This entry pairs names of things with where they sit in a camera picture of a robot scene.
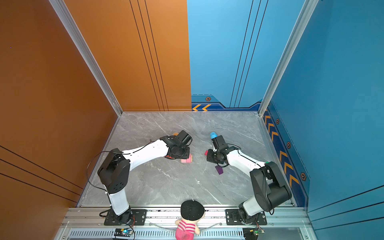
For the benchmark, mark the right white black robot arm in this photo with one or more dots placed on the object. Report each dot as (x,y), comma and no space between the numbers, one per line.
(269,185)

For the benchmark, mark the doll with black hat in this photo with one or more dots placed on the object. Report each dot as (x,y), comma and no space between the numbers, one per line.
(187,226)

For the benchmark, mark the purple wood block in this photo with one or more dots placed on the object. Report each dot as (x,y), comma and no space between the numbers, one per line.
(219,170)

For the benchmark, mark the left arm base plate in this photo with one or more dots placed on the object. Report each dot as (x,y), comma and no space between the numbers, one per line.
(128,218)

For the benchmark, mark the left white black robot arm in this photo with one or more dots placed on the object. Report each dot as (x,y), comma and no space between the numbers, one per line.
(114,171)

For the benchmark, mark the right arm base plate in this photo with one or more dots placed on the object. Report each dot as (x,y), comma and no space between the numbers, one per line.
(234,216)

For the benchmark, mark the blue toy microphone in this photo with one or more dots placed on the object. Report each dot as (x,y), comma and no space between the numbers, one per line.
(213,135)

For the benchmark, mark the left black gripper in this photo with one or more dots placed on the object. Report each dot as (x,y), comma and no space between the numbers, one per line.
(187,155)

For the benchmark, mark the left green circuit board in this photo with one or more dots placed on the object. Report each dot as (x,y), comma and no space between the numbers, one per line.
(124,234)

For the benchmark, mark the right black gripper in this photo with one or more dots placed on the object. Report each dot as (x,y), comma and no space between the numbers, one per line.
(209,156)

